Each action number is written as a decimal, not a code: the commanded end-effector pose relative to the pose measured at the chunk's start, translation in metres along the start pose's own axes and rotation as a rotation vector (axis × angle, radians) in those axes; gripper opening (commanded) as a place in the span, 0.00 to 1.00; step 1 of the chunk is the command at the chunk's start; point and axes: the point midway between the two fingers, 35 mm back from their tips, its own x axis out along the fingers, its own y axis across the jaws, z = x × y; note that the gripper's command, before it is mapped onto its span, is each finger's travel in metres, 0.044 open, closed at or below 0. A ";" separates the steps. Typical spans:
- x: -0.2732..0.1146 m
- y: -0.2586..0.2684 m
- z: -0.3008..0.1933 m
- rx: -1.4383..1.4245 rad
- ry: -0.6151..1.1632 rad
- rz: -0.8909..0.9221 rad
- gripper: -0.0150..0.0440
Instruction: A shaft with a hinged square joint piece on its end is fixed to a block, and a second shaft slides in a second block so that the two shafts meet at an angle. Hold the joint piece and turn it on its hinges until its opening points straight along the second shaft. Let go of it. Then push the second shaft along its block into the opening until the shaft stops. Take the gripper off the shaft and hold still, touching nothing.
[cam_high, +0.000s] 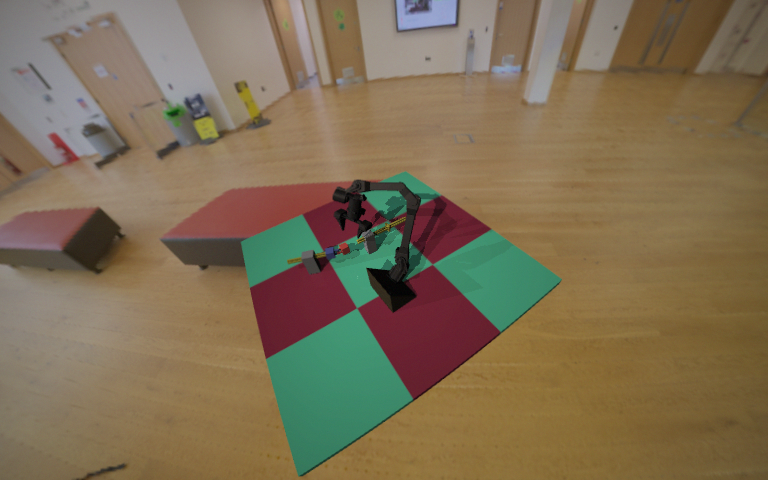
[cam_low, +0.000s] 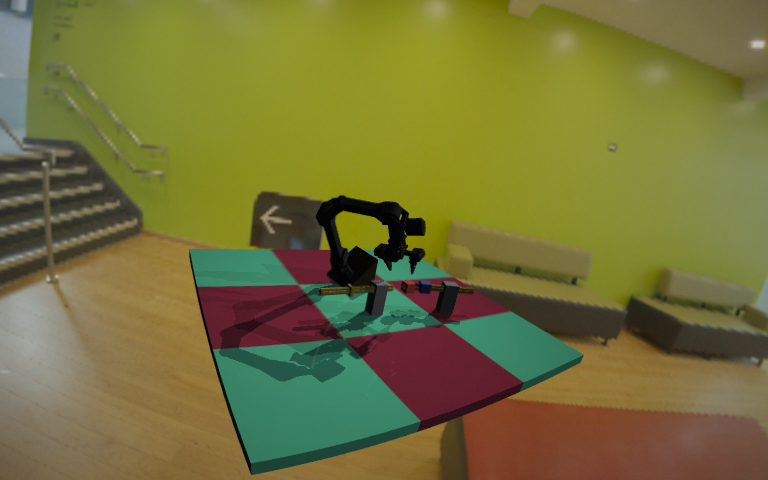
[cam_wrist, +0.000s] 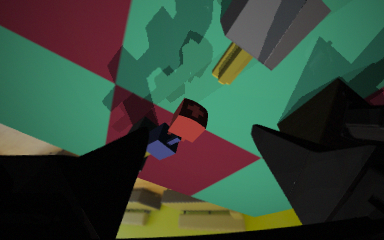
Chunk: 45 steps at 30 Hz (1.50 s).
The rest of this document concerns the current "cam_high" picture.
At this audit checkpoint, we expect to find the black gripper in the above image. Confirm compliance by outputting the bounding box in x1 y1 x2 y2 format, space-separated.
333 206 372 238

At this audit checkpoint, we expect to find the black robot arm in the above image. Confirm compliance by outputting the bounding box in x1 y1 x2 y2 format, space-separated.
332 180 421 284

